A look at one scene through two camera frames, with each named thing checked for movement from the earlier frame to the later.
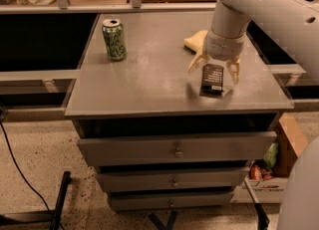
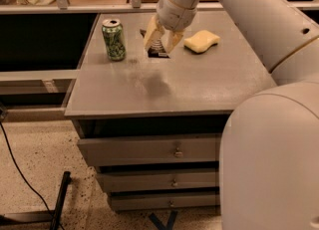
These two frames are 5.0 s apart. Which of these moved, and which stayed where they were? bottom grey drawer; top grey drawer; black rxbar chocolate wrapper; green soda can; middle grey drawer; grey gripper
Moved: black rxbar chocolate wrapper; grey gripper
Stayed: middle grey drawer; bottom grey drawer; top grey drawer; green soda can
